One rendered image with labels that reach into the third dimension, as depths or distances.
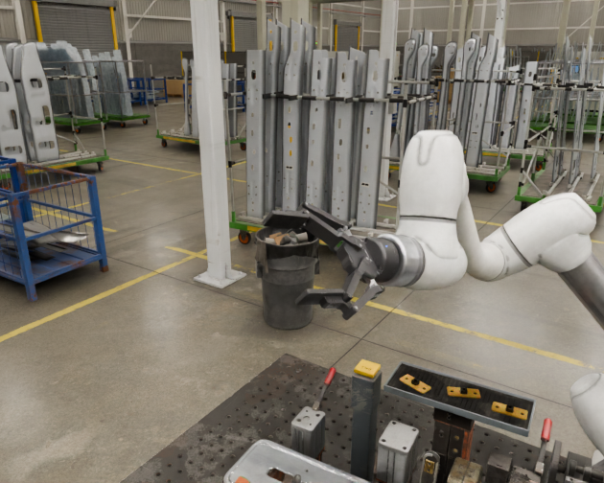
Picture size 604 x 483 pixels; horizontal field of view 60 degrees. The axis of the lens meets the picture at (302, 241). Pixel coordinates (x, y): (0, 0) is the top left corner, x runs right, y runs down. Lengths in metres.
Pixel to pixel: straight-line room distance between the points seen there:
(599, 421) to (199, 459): 1.26
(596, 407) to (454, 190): 1.00
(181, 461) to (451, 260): 1.31
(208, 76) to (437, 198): 3.66
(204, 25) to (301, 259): 1.99
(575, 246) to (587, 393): 0.50
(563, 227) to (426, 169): 0.58
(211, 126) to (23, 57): 5.44
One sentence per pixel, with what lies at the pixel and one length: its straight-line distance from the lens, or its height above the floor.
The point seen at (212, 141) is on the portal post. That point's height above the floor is 1.30.
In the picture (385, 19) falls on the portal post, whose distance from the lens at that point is 7.39.
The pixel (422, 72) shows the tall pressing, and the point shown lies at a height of 1.70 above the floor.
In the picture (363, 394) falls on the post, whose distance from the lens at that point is 1.57.
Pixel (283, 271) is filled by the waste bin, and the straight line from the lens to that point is 3.79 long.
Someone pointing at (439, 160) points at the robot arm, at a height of 1.84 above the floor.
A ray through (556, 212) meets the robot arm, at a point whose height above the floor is 1.64.
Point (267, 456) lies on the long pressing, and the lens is 1.50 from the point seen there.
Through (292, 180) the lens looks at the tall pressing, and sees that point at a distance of 5.63.
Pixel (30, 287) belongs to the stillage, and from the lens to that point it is 4.98.
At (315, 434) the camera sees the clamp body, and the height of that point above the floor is 1.03.
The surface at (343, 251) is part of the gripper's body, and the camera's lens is 0.81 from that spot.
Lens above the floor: 2.02
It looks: 20 degrees down
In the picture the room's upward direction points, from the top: straight up
